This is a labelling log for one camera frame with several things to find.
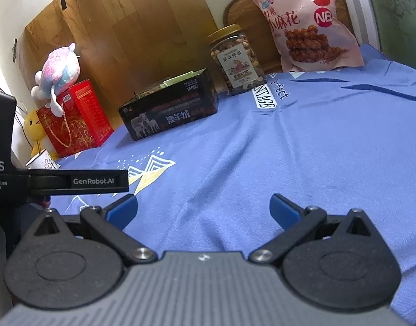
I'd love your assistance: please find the red gift box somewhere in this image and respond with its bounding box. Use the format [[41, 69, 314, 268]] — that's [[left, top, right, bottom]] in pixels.
[[36, 79, 114, 158]]

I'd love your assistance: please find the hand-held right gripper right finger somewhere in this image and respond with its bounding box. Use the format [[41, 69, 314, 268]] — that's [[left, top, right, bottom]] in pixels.
[[248, 193, 383, 265]]

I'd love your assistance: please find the blue printed cloth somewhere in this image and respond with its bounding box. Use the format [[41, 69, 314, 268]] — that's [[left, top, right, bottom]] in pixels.
[[11, 43, 416, 326]]

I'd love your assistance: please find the clear nut jar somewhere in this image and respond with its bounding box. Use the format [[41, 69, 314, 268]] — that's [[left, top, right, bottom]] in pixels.
[[207, 23, 268, 96]]

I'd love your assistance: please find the pink and blue plush toy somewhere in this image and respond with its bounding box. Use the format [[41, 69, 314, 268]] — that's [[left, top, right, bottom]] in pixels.
[[30, 43, 82, 116]]

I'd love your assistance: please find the black cardboard box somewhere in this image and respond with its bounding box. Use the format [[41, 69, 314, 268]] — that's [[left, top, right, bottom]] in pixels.
[[117, 67, 220, 142]]

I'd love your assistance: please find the wooden board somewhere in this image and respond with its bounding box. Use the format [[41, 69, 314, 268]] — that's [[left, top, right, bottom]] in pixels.
[[24, 0, 219, 128]]

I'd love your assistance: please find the yellow plush toy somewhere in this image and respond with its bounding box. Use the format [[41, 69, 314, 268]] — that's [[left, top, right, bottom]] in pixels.
[[23, 108, 59, 159]]

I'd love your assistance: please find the pale green snack packet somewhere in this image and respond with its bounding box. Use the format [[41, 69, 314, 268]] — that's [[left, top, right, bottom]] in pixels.
[[161, 70, 195, 87]]

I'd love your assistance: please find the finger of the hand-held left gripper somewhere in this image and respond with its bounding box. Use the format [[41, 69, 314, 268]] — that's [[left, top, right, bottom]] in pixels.
[[26, 169, 130, 197]]

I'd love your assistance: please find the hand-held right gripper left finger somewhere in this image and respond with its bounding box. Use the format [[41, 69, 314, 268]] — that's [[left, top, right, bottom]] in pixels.
[[22, 193, 158, 267]]

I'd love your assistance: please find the white enamel mug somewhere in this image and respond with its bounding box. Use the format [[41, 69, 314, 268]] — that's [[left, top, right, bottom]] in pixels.
[[25, 149, 61, 170]]

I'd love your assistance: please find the large pink snack bag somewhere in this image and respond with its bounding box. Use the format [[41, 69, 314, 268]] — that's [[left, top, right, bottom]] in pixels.
[[248, 0, 365, 73]]

